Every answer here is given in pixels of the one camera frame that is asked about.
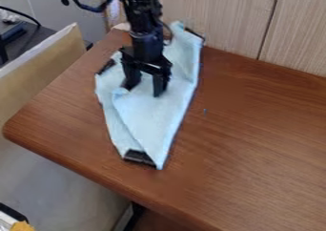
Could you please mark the cardboard box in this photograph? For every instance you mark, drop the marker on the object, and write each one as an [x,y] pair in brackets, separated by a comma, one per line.
[34,69]

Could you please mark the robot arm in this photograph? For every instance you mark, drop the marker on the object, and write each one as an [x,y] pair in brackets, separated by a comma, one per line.
[142,9]

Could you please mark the light blue cloth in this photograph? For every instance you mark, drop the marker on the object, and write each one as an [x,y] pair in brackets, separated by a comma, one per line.
[153,107]

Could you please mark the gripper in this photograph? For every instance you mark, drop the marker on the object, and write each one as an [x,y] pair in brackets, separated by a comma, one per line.
[146,50]

